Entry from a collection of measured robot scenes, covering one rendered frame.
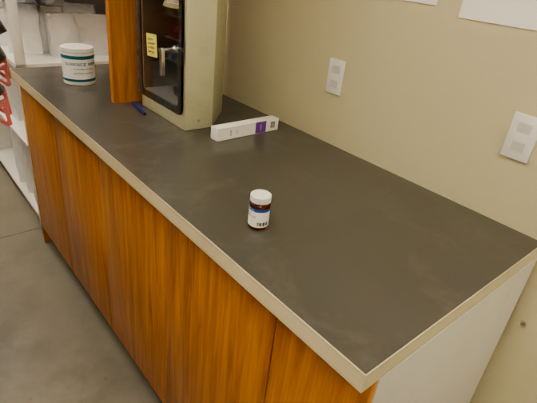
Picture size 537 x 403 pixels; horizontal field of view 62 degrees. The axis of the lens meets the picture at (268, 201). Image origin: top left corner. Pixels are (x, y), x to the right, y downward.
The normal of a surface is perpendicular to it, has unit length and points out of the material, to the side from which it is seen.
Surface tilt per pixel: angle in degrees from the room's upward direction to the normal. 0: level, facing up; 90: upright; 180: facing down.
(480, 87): 90
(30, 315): 0
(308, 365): 90
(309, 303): 0
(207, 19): 90
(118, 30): 90
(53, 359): 0
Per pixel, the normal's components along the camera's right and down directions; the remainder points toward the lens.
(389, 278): 0.11, -0.88
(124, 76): 0.64, 0.42
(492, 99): -0.77, 0.23
